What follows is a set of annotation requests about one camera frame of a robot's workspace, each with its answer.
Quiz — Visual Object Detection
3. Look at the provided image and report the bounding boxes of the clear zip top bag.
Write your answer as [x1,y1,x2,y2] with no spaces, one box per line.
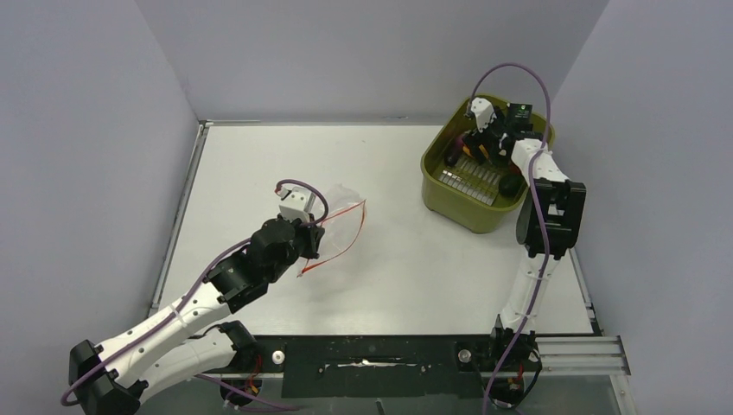
[297,183,367,278]

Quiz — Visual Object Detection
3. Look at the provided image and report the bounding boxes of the yellow toy bell pepper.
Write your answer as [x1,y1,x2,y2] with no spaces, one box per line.
[463,144,489,163]

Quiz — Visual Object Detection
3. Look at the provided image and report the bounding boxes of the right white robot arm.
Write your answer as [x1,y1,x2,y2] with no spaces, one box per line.
[464,98,586,369]

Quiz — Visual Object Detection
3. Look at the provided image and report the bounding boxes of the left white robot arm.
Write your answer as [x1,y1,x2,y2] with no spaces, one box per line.
[61,216,325,414]

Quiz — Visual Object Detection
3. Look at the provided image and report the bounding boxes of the purple toy eggplant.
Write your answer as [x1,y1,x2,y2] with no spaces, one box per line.
[444,133,466,167]

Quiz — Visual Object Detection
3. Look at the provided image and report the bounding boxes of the dark green toy avocado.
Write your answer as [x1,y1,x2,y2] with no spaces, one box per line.
[498,174,525,198]

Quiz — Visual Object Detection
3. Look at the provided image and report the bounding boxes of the olive green plastic basket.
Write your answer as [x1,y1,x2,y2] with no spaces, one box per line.
[420,94,555,233]

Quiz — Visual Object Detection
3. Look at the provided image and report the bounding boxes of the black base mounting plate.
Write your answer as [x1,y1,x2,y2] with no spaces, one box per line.
[220,334,565,408]

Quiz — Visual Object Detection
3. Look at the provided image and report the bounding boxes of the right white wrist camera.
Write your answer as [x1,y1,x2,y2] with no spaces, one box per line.
[467,97,494,131]

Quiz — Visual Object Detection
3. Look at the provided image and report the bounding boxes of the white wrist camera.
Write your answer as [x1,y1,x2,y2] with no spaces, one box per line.
[467,97,494,131]
[277,186,316,223]

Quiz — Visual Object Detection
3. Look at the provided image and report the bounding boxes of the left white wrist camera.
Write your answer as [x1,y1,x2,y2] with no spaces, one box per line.
[277,186,316,223]

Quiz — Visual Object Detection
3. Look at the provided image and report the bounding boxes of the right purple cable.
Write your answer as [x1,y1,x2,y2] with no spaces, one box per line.
[468,62,554,415]

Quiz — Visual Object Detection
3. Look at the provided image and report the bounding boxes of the purple cable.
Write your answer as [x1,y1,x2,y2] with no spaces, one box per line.
[60,178,330,413]
[468,62,554,415]

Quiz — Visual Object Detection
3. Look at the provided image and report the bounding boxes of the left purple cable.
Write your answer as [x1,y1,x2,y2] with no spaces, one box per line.
[60,178,330,413]

